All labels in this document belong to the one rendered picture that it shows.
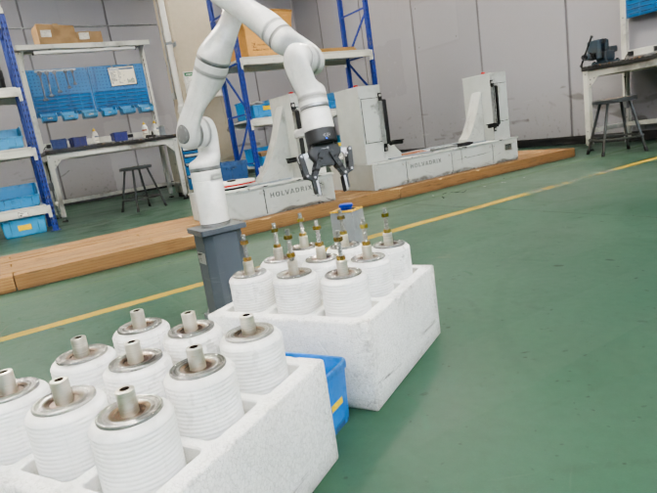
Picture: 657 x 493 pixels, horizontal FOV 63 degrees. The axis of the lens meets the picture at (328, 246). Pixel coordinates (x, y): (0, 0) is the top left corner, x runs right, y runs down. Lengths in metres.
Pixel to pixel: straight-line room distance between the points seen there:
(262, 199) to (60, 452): 2.75
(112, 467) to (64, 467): 0.11
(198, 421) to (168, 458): 0.08
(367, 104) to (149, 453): 3.40
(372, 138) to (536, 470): 3.18
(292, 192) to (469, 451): 2.69
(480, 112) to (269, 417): 4.18
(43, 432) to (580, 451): 0.75
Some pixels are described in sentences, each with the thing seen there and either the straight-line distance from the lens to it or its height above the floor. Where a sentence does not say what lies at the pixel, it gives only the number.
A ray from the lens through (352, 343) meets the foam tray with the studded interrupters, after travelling 1.04.
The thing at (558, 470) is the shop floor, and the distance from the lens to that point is 0.93.
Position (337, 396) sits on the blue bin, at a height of 0.06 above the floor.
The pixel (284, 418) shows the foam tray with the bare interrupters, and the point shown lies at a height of 0.15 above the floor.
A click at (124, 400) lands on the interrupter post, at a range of 0.67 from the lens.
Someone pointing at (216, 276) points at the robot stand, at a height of 0.16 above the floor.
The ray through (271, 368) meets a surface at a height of 0.21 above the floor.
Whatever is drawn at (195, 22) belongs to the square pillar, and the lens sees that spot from 7.84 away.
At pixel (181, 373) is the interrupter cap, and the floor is 0.25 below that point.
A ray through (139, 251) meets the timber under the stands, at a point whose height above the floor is 0.05.
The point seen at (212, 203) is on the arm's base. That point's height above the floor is 0.37.
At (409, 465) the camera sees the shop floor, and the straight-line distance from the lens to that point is 0.94.
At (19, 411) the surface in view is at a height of 0.24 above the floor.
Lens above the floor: 0.53
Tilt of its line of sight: 12 degrees down
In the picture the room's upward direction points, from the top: 9 degrees counter-clockwise
